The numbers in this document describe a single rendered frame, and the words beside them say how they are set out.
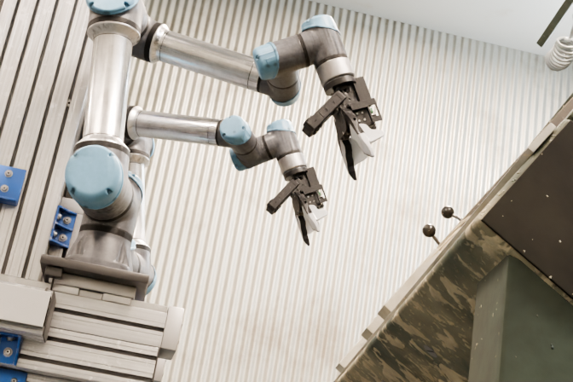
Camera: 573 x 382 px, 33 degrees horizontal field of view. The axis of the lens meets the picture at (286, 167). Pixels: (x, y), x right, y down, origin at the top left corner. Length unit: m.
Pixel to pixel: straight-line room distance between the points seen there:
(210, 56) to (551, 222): 1.59
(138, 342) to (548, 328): 1.42
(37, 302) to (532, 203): 1.35
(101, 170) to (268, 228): 3.90
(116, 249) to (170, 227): 3.69
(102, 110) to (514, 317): 1.47
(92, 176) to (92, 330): 0.31
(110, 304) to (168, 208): 3.77
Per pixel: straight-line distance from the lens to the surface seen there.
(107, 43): 2.16
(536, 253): 0.74
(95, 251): 2.10
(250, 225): 5.85
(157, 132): 2.75
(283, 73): 2.13
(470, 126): 6.44
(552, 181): 0.76
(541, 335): 0.73
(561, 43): 2.59
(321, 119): 2.05
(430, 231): 2.71
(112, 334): 2.06
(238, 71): 2.24
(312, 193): 2.71
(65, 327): 2.07
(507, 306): 0.73
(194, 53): 2.27
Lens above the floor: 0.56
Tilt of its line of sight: 21 degrees up
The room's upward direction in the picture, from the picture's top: 10 degrees clockwise
